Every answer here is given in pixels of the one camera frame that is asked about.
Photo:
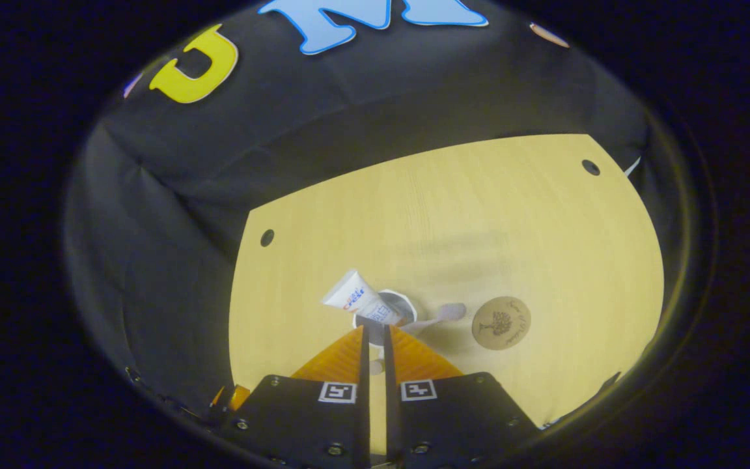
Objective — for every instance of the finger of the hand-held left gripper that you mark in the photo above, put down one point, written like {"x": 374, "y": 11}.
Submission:
{"x": 237, "y": 396}

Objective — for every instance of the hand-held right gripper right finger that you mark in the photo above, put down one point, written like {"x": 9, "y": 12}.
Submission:
{"x": 390, "y": 404}

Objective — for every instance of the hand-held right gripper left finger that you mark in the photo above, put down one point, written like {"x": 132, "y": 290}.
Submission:
{"x": 363, "y": 404}

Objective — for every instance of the light wooden desktop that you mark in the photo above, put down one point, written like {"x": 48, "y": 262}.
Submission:
{"x": 479, "y": 228}

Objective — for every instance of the white toothpaste tube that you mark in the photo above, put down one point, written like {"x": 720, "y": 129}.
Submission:
{"x": 355, "y": 296}

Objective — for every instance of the pale pink toothbrush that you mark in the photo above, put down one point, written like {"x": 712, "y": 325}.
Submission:
{"x": 446, "y": 312}

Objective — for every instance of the black backdrop cloth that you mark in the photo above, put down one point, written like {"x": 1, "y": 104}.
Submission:
{"x": 219, "y": 163}

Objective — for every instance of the round cork coaster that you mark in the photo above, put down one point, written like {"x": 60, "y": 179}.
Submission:
{"x": 501, "y": 323}

